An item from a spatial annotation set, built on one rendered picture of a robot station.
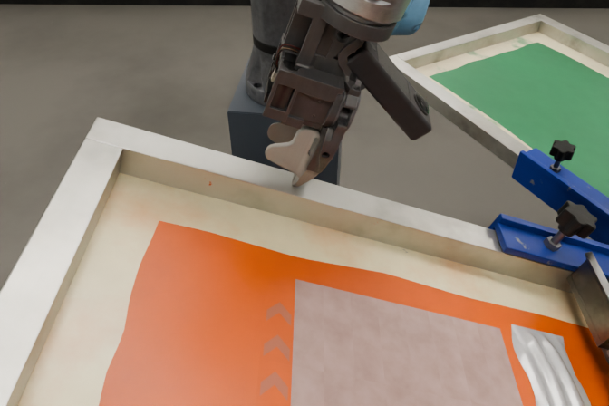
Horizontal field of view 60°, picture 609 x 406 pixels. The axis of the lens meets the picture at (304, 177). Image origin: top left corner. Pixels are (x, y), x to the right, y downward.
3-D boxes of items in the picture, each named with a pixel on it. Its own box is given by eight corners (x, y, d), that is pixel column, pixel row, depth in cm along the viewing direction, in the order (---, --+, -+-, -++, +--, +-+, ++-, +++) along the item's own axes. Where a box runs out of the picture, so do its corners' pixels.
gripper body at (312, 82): (265, 81, 55) (304, -30, 48) (343, 105, 57) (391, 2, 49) (259, 123, 49) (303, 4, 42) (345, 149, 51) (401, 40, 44)
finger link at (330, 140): (304, 149, 56) (334, 82, 51) (320, 153, 57) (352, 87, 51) (304, 178, 53) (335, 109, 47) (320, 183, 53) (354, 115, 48)
